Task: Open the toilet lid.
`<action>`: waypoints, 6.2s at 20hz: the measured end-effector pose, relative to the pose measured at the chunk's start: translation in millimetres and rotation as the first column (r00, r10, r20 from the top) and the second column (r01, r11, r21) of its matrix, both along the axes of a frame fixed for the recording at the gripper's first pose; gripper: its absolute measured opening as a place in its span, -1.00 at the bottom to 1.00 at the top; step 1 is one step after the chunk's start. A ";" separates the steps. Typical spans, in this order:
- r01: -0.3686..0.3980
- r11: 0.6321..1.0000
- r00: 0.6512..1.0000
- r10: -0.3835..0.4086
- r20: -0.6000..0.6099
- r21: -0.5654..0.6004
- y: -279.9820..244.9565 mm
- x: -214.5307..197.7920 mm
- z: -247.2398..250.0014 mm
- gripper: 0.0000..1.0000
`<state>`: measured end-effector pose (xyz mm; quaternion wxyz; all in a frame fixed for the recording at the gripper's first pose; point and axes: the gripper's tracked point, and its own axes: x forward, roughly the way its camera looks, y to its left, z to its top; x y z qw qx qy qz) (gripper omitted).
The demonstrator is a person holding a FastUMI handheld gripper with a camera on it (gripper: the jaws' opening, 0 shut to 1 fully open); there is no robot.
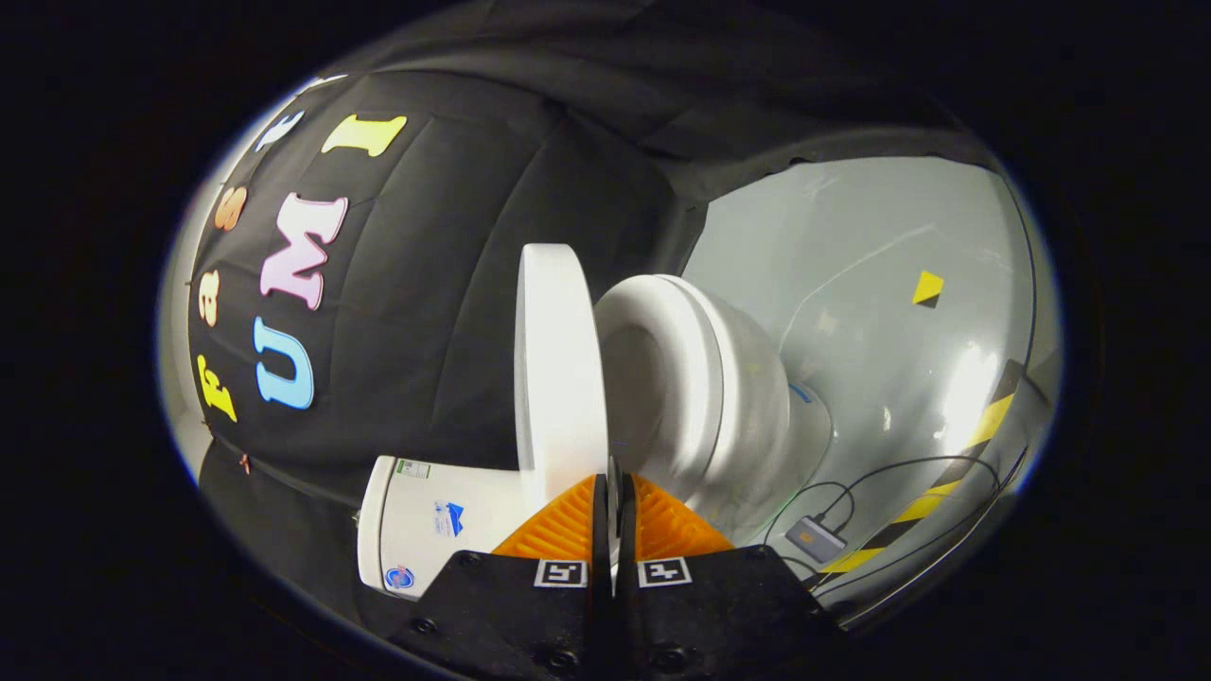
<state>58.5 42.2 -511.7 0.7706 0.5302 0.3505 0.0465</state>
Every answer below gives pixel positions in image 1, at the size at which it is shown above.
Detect yellow black hazard tape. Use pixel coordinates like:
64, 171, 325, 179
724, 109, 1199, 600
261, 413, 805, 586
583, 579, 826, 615
817, 359, 1028, 576

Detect thin black cable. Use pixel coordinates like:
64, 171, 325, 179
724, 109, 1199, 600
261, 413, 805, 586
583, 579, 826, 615
762, 452, 1029, 595

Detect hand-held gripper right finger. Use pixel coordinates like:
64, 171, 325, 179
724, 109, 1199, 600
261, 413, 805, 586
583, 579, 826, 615
613, 473, 843, 681

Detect small grey device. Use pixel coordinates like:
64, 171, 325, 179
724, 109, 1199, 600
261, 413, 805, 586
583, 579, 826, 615
784, 515, 849, 567

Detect black backdrop cloth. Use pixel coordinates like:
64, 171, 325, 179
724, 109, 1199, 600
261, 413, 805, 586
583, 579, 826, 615
184, 0, 1004, 611

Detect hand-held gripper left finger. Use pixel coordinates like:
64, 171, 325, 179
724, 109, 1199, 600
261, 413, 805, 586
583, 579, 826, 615
388, 473, 611, 681

